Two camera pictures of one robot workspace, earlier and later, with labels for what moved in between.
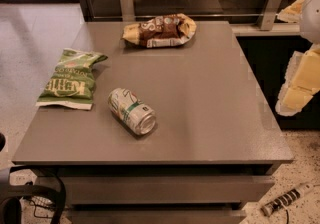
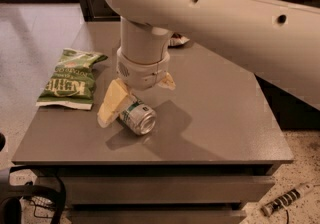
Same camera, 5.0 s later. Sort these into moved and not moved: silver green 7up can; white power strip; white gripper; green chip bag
Moved: white gripper
Not moved: white power strip; silver green 7up can; green chip bag
